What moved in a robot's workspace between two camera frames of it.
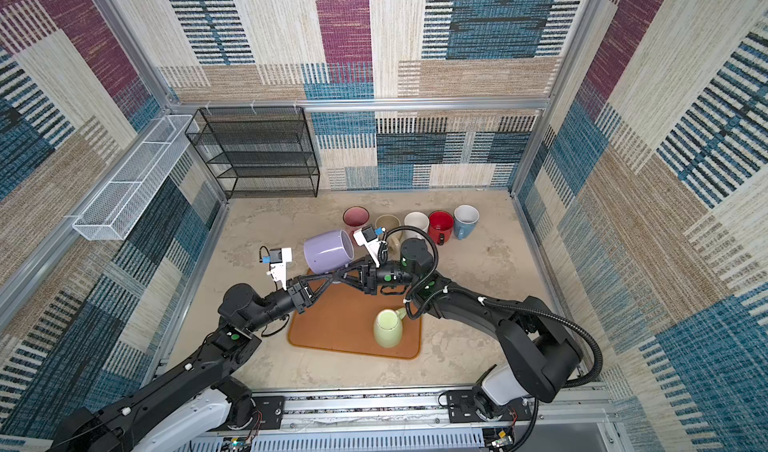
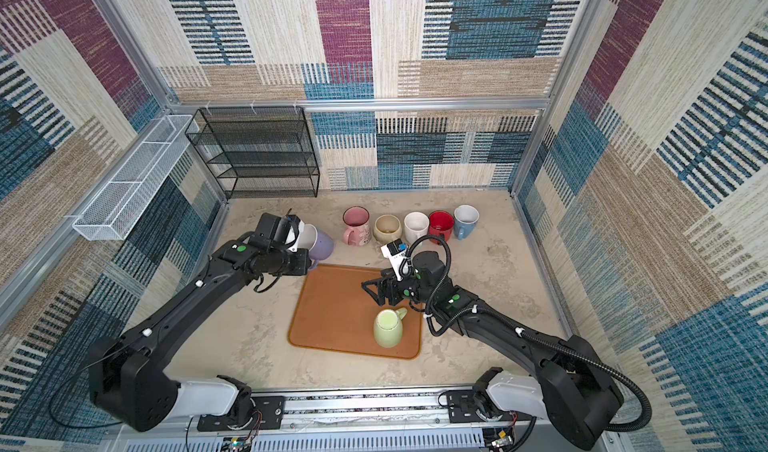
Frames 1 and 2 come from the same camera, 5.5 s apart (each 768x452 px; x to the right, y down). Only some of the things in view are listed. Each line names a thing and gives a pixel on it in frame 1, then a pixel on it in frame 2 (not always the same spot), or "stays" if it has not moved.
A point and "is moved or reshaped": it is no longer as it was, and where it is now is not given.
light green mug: [387, 328] stays
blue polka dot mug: [465, 219] stays
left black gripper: [299, 293] → [303, 263]
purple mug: [327, 252] is moved or reshaped
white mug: [417, 219] stays
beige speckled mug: [389, 222] stays
